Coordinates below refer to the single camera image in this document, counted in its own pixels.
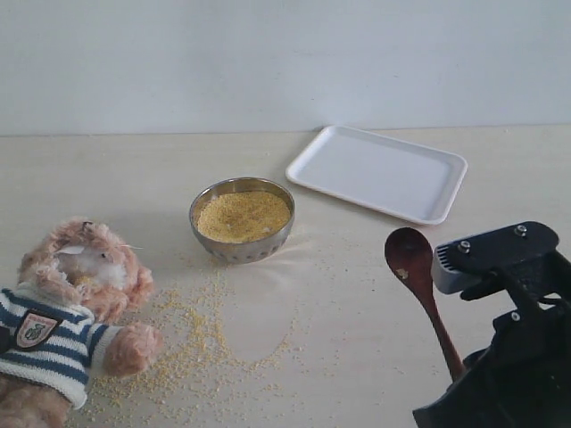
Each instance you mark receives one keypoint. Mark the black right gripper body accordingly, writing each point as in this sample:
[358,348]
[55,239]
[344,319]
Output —
[521,380]

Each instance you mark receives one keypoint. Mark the plush bear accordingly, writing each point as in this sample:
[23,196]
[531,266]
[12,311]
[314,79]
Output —
[59,322]

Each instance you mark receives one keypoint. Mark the steel bowl of millet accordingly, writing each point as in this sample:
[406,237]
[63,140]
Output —
[243,219]

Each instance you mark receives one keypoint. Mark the white rectangular tray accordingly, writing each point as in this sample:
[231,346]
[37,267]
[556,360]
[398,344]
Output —
[401,179]

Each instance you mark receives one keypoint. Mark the dark red wooden spoon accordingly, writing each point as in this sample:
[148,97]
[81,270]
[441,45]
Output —
[409,256]

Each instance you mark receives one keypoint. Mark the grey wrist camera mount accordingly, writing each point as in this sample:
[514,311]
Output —
[521,259]

